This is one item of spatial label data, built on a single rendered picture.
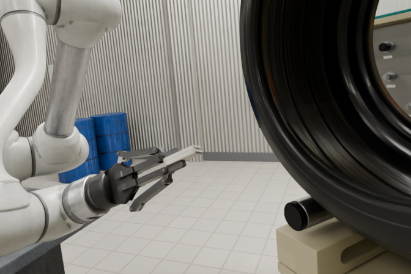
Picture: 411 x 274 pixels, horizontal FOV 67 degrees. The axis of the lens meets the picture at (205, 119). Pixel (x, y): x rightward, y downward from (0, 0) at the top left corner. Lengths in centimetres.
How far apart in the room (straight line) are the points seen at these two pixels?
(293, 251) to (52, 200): 46
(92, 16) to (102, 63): 409
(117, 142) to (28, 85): 364
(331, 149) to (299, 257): 20
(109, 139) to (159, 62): 128
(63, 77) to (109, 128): 329
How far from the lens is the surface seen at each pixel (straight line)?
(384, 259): 63
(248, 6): 52
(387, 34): 125
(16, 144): 127
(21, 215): 65
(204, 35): 418
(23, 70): 82
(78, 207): 67
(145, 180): 61
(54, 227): 70
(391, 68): 124
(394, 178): 62
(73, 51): 103
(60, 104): 115
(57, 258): 142
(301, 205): 51
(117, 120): 435
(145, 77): 460
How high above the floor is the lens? 112
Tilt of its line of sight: 7 degrees down
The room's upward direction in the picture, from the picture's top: 5 degrees counter-clockwise
